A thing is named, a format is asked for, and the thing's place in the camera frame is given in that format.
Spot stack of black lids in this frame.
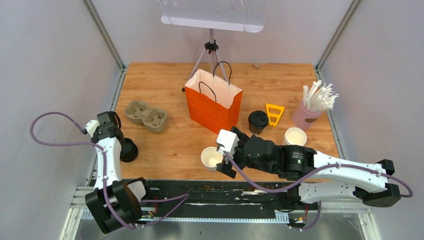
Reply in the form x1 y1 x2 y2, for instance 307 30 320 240
120 138 139 163

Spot orange paper bag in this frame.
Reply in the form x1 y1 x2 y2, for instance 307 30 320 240
184 69 243 134

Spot white paper cup stack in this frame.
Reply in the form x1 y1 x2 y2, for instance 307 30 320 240
282 127 308 146

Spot black cup lid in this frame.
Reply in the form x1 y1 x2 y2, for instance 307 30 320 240
248 110 269 128

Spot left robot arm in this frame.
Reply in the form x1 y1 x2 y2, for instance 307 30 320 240
85 111 153 234

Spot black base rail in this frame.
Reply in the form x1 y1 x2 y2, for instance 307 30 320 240
124 179 319 221

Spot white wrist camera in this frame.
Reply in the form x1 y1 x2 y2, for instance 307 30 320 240
81 119 100 138
216 129 240 156

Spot yellow plastic triangle tool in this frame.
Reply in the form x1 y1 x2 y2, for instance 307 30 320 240
265 103 285 127

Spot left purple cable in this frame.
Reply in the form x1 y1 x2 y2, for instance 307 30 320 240
29 111 137 231

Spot tripod stand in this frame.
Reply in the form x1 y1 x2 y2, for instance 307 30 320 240
187 28 232 83

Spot pink straw holder cup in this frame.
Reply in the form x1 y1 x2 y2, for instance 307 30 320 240
292 101 323 130

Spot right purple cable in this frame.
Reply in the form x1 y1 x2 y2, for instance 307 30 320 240
223 150 414 199

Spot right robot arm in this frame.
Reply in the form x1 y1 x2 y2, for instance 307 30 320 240
216 127 402 209

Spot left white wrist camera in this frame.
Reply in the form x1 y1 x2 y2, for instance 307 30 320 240
81 119 100 138

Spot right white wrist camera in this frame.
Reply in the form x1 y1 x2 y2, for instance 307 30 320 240
216 129 240 156

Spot white wrapped straws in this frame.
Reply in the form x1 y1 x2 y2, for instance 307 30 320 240
301 80 340 112

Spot cardboard cup carrier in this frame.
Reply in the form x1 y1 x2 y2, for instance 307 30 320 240
124 100 169 133

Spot purple cable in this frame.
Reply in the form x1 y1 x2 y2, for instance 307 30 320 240
29 111 137 231
223 150 414 199

